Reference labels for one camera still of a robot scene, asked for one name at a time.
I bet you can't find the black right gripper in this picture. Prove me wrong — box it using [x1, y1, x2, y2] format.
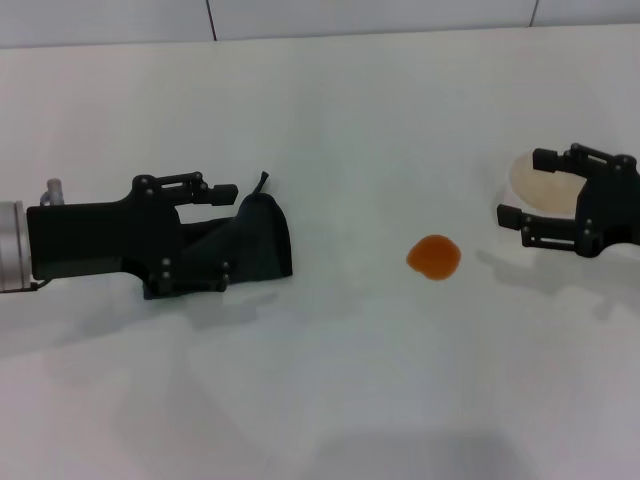
[497, 142, 640, 260]

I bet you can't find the dark blue rag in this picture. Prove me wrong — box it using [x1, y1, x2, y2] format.
[141, 171, 295, 301]

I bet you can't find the white paper cup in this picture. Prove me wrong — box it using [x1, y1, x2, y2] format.
[501, 149, 591, 254]

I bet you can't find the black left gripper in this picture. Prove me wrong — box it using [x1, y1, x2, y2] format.
[26, 171, 240, 297]

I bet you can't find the orange round fruit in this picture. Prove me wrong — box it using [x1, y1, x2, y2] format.
[405, 234, 462, 282]

